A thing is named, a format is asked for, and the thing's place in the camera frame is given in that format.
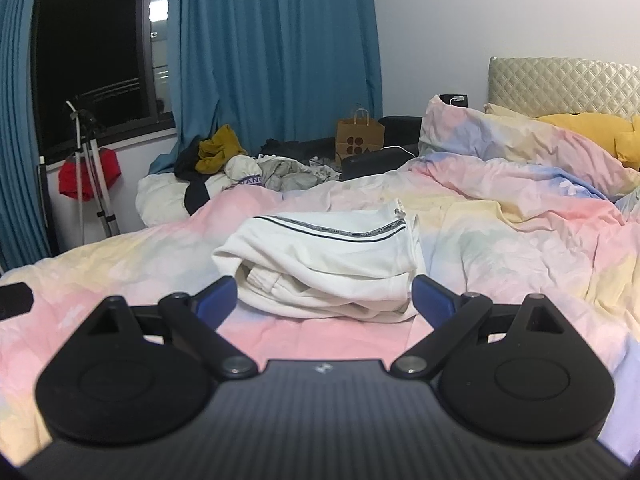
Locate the brown paper bag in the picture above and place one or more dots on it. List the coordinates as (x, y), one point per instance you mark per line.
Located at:
(360, 140)

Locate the yellow pillow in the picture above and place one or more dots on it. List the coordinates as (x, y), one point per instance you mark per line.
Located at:
(590, 127)

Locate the black suitcase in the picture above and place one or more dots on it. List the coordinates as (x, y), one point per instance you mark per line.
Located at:
(400, 127)

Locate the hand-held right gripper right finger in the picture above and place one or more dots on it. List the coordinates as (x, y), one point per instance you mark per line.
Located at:
(432, 300)

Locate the silver tripod stand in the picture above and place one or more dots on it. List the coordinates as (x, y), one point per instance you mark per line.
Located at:
(92, 160)

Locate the dark window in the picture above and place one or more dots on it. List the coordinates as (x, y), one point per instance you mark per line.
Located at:
(100, 35)

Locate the red cloth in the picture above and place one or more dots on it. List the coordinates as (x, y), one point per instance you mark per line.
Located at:
(107, 170)

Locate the grey white clothes heap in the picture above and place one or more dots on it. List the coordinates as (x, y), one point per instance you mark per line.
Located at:
(285, 172)

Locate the pastel tie-dye pillow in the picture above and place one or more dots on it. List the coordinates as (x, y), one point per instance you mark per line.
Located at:
(500, 135)

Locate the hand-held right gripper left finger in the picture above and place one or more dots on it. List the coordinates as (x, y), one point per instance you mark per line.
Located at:
(215, 300)

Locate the white bedding bundle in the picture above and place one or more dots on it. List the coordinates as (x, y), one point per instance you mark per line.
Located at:
(160, 200)

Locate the pastel tie-dye duvet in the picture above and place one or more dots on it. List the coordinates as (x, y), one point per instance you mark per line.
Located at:
(500, 260)

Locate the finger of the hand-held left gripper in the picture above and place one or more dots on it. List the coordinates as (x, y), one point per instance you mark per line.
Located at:
(15, 301)

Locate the quilted cream headboard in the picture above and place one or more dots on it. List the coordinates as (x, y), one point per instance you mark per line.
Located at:
(550, 85)

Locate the black bag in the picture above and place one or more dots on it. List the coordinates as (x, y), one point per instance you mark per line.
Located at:
(375, 162)

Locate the white garment with black stripe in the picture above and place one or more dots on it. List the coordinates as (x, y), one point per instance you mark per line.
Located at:
(325, 255)

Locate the blue curtain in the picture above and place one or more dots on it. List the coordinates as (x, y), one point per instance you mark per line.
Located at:
(20, 135)
(275, 60)

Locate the mustard yellow garment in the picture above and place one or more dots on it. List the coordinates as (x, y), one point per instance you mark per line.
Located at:
(220, 152)

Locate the black wall socket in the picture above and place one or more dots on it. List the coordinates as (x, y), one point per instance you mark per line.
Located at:
(445, 98)

